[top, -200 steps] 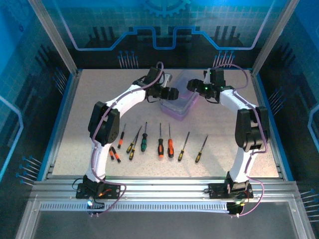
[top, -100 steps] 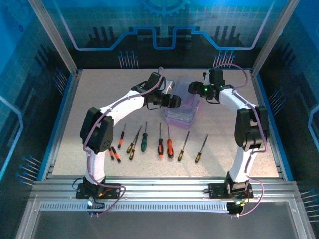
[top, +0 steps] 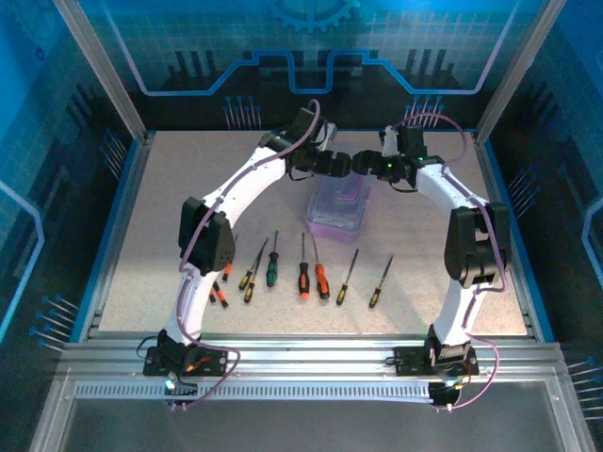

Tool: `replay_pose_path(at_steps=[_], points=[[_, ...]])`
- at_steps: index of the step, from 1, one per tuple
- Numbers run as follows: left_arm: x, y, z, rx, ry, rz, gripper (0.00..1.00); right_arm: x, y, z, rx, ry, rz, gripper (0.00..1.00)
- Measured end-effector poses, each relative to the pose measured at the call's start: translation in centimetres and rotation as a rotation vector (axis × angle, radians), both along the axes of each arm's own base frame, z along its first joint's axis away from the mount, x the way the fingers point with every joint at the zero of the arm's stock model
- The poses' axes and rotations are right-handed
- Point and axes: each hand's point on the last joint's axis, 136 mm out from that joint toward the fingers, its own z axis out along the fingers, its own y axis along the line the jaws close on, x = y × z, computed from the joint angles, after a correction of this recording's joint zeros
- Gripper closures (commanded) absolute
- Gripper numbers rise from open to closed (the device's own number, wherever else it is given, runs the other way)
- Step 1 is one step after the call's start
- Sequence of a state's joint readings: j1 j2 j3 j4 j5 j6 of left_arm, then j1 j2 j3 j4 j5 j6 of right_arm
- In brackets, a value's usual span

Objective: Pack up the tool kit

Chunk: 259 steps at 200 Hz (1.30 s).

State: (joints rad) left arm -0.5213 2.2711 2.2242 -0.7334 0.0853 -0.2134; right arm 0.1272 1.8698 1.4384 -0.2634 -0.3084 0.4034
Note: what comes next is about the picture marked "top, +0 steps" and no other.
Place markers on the thin blue table edge strip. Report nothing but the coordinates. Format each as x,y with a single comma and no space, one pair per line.
212,130

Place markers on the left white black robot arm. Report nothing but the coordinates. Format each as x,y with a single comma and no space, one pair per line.
245,183

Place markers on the clear purple plastic toolbox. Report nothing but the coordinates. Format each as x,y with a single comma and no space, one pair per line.
330,221

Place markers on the wide aluminium base rail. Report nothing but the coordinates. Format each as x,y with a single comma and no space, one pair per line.
306,353

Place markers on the orange screwdriver with black grip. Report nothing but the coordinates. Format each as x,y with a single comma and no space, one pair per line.
322,282

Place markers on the aluminium side rail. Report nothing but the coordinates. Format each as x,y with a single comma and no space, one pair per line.
120,235
531,311

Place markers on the black control module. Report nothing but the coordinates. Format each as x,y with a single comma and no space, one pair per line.
443,395
184,390

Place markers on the small orange black screwdriver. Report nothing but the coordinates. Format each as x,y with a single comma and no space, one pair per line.
212,296
226,273
221,296

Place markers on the black screwdriver with orange ends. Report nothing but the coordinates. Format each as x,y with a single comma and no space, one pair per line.
304,280

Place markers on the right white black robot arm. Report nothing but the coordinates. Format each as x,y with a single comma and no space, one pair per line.
445,186

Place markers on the dark grey panel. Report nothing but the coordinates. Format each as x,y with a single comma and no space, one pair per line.
306,428

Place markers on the aluminium frame post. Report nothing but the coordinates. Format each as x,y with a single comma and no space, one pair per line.
105,70
516,70

